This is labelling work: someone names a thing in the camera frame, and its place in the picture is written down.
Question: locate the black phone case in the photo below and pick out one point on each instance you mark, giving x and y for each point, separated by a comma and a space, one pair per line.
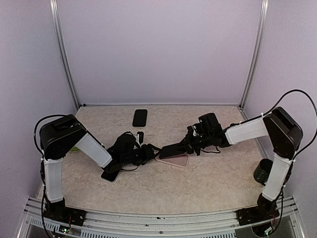
140, 118

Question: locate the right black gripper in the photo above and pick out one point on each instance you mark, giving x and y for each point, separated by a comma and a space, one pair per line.
190, 147

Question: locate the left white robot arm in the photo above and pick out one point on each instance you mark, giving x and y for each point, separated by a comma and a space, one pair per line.
56, 135

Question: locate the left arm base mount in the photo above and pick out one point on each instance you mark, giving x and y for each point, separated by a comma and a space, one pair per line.
59, 212

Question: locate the right aluminium frame post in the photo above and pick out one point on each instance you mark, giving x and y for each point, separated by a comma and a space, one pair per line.
256, 53

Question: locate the aluminium frame post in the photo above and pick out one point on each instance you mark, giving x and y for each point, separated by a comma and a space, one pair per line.
256, 53
62, 52

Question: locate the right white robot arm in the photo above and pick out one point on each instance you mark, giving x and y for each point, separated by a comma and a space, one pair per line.
222, 181

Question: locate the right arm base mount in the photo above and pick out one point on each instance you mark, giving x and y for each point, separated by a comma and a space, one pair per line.
264, 210

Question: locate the dark green mug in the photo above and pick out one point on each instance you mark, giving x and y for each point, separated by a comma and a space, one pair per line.
262, 171

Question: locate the face-up phone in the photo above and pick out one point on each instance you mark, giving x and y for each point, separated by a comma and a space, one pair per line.
110, 176

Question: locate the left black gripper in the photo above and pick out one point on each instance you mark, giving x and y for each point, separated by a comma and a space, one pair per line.
148, 153

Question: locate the left aluminium frame post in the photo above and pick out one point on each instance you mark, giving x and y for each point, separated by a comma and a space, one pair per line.
62, 52

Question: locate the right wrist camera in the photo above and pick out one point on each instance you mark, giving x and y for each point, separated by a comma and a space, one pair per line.
194, 129

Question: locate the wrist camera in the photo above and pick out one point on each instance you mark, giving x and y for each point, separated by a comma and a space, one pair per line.
194, 129
140, 137

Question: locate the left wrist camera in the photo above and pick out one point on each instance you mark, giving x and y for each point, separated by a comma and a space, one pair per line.
140, 137

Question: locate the purple phone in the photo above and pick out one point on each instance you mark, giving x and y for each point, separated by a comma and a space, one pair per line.
166, 152

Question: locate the pink phone case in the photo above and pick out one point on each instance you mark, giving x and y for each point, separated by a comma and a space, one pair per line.
180, 161

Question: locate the front aluminium rail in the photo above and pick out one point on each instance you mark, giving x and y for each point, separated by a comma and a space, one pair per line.
218, 224

